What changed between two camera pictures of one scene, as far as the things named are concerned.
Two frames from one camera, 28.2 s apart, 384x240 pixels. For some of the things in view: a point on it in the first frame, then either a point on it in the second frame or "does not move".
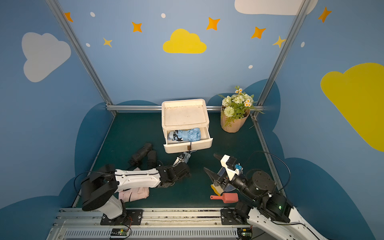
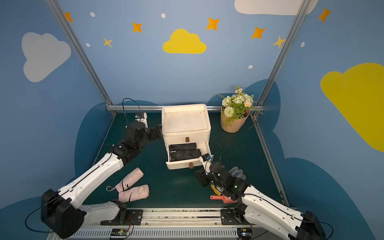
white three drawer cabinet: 185,125 does not move
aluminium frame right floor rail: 267,153 does not move
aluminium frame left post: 56,8 does not move
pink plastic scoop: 228,197 does not move
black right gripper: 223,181 to 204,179
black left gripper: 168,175 to 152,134
